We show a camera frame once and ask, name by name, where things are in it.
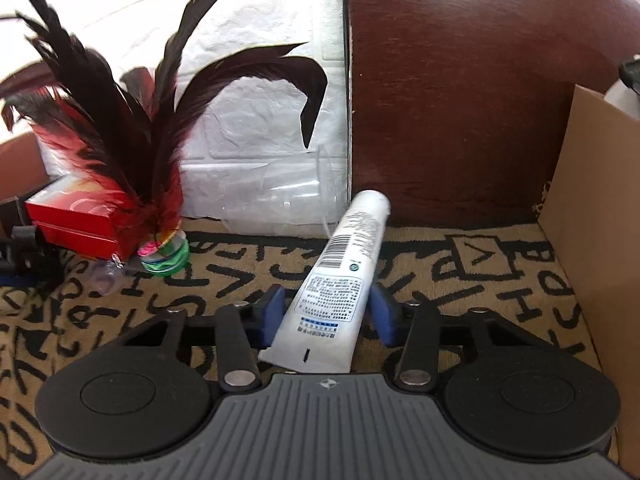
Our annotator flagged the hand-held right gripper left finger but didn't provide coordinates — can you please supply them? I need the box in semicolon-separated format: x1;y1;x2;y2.
107;284;286;394

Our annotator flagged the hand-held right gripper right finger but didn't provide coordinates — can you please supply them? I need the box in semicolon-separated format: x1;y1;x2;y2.
369;284;554;394

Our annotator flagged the white tube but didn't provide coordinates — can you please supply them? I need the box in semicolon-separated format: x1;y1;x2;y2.
257;189;392;375

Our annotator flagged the letter print tablecloth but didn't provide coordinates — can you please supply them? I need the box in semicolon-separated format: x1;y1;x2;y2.
0;217;622;480

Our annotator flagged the clear plastic case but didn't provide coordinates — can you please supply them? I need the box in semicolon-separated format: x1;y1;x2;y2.
222;144;351;239

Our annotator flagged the small clear plastic cap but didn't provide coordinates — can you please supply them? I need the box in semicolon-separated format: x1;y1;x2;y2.
90;257;127;294

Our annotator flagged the red black feather shuttlecock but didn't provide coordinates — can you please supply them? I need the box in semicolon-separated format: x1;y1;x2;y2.
0;0;330;279

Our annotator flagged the red box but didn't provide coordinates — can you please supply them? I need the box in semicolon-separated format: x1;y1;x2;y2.
25;176;147;262

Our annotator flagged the tan cardboard box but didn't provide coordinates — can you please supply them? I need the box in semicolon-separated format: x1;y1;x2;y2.
537;84;640;480

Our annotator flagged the dark brown wooden board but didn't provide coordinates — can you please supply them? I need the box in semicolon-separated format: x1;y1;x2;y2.
344;0;640;232

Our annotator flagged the black clamp tool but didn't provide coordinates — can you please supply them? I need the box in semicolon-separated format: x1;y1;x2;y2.
0;225;67;289

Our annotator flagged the small black box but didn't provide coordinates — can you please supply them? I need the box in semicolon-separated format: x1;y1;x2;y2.
0;195;27;242

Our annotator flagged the long brown shoe box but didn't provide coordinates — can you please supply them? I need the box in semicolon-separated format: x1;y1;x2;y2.
0;132;52;202

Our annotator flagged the flat black case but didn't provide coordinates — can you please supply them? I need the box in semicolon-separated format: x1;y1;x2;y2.
620;54;640;94

